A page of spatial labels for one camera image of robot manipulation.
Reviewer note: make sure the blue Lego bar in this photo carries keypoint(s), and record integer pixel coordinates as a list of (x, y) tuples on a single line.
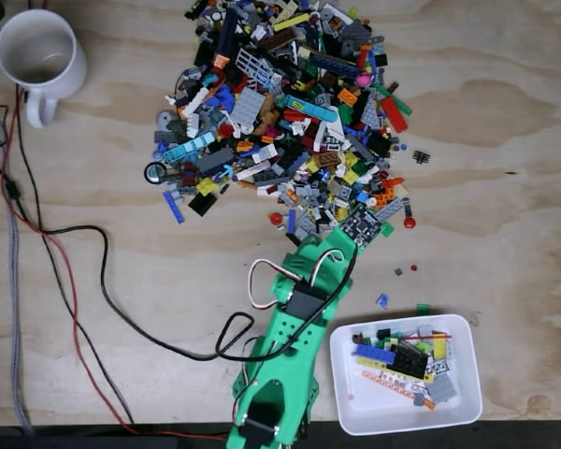
[(291, 221)]

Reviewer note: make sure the red round Lego piece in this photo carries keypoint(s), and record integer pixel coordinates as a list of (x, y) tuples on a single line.
[(408, 222), (275, 218)]

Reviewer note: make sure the small blue Lego piece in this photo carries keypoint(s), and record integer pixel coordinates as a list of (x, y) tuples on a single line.
[(382, 300)]

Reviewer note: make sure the small green Lego plate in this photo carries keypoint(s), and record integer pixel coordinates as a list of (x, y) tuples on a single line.
[(387, 229)]

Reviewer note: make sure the grey long Lego plate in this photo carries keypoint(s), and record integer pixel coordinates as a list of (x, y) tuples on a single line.
[(387, 210)]

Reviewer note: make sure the brown studded Lego plate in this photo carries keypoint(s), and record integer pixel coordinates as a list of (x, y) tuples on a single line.
[(328, 159)]

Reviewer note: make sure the pale pink long Lego plate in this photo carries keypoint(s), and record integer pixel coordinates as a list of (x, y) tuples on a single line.
[(252, 170)]

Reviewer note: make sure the thin red Lego rod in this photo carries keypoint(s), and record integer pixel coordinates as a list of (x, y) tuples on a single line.
[(425, 335)]

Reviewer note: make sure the large black Lego plate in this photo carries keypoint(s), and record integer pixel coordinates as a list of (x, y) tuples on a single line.
[(409, 357)]

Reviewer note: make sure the lime Lego piece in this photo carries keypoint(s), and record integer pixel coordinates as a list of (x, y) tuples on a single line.
[(421, 346)]

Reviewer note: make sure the orange long Lego beam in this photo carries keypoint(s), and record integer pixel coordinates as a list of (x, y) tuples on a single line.
[(388, 382)]

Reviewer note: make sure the yellow Lego brick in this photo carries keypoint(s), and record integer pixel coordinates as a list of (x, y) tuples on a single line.
[(207, 185)]

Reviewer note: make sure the black grille Lego piece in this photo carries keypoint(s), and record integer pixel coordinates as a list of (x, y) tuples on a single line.
[(421, 156)]

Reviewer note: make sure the dark grey Lego brick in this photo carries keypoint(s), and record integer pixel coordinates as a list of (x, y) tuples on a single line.
[(215, 160)]

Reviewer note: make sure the grey wedge Lego plate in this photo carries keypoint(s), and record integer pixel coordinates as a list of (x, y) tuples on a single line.
[(370, 113)]

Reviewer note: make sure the azure long Lego plate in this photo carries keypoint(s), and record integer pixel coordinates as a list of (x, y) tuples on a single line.
[(308, 106)]

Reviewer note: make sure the red long Lego brick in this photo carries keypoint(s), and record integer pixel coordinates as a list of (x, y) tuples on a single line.
[(394, 114)]

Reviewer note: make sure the white plastic bin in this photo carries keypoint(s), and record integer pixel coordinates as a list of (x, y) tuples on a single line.
[(378, 416)]

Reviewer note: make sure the orange Lego brick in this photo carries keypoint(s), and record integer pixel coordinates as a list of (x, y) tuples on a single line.
[(348, 97)]

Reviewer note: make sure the grey square Lego plate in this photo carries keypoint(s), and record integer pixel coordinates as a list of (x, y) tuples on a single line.
[(248, 105)]

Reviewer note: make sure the green long Lego plate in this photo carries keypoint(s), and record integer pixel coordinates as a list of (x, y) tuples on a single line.
[(399, 104)]

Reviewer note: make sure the small orange Lego piece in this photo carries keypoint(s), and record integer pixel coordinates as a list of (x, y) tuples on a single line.
[(428, 403)]

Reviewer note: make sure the light blue long Lego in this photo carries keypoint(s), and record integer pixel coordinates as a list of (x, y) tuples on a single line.
[(189, 147)]

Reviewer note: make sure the pink Lego ball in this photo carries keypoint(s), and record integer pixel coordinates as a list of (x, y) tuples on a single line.
[(363, 79)]

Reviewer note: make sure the black Lego wheel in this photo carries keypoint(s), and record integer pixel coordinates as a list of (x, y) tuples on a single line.
[(155, 172)]

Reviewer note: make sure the dark blue long Lego plate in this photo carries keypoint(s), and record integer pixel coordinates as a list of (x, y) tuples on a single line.
[(334, 65)]

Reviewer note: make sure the white lattice Lego piece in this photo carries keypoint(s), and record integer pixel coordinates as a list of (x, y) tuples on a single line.
[(253, 65)]

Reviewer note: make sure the grey round Lego plate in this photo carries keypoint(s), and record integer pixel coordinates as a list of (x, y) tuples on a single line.
[(165, 118)]

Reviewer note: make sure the brown long Lego plate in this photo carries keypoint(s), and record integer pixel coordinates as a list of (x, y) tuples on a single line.
[(276, 41)]

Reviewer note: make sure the dark blue long Lego brick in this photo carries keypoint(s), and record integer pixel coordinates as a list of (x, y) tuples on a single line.
[(226, 33)]

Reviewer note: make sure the white ceramic mug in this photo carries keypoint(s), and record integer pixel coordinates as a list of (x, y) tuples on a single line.
[(72, 75)]

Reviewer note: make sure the black camera circuit board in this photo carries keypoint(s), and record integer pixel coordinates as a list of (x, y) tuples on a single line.
[(362, 227)]

